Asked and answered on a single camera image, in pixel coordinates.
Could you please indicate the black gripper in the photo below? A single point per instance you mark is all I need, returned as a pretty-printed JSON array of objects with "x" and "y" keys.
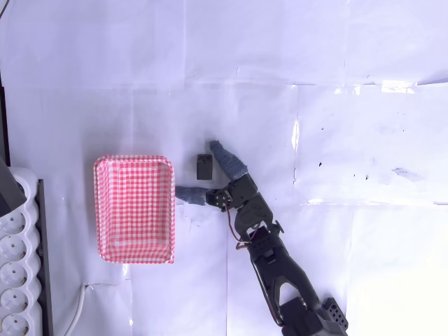
[{"x": 235, "y": 189}]

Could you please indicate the small black block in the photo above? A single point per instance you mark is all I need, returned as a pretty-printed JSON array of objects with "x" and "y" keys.
[{"x": 204, "y": 168}]

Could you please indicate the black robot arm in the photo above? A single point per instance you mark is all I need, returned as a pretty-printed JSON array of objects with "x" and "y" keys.
[{"x": 273, "y": 266}]

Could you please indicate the red checkered basket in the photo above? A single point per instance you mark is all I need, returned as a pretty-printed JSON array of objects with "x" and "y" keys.
[{"x": 134, "y": 210}]

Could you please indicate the white paper table cover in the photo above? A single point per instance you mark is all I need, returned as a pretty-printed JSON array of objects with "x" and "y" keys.
[{"x": 245, "y": 87}]

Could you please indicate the dark grey device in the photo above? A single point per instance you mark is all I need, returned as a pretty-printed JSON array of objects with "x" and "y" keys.
[{"x": 8, "y": 189}]

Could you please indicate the white power strip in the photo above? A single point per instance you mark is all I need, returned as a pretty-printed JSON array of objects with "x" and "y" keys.
[{"x": 15, "y": 266}]

